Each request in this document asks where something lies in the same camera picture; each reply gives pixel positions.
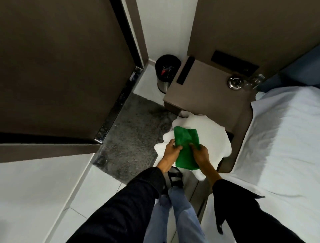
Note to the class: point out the black remote control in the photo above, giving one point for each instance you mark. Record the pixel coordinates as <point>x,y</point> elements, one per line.
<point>186,70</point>

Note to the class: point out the black wall socket panel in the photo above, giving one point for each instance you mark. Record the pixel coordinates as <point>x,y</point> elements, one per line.
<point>235,63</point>

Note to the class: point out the person's right hand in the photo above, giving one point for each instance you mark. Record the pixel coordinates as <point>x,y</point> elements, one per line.
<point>202,160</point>

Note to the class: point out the clear drinking glass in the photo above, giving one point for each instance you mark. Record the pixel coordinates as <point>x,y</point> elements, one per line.
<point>249,85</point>
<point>258,79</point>

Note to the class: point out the person's right forearm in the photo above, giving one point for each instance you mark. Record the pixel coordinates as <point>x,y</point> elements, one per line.
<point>240,215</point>

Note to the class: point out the person's left thumb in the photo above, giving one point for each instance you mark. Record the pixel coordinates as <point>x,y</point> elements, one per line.
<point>178,148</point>

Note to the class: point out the brown bedside table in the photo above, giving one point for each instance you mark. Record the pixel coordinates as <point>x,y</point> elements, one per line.
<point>207,95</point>

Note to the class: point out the grey-blue padded headboard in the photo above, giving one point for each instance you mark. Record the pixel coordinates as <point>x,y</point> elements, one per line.
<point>297,72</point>

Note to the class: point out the brown headboard wall panel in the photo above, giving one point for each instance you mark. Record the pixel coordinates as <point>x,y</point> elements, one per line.
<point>255,30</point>

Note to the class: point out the person's right thumb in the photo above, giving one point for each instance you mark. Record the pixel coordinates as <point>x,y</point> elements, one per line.
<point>192,146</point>

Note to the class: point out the person's left forearm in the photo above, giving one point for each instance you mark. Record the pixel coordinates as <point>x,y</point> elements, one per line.
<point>130,207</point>

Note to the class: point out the round metal ashtray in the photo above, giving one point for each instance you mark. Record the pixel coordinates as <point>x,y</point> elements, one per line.
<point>235,82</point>

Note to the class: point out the grey shaggy floor mat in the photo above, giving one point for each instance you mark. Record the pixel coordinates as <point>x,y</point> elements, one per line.
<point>135,135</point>

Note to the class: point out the green cleaning cloth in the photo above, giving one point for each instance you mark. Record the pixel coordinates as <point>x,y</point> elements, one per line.
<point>186,140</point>

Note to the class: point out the bed with white sheet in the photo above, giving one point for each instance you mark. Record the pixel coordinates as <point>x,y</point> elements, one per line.
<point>282,155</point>

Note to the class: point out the white towel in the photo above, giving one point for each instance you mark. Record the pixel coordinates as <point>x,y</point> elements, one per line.
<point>212,135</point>

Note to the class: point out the person's left leg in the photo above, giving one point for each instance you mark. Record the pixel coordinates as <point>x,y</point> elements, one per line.
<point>156,222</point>

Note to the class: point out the person's left hand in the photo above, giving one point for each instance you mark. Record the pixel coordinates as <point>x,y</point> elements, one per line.
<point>168,155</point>

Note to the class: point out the person's right leg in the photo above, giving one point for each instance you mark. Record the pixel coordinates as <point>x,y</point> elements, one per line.
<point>187,215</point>

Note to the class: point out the person's leg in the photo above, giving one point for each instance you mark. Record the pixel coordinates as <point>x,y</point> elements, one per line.
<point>156,222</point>
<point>187,215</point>

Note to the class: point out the black and steel waste bin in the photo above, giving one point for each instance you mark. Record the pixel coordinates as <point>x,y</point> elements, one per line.
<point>167,75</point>

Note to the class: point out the black sandal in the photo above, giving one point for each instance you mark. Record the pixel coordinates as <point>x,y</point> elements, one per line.
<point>175,178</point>

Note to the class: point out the brown door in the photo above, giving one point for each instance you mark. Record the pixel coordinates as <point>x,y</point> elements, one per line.
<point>62,70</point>

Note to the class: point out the metal door threshold strip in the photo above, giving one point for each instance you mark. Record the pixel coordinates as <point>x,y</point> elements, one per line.
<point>119,105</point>

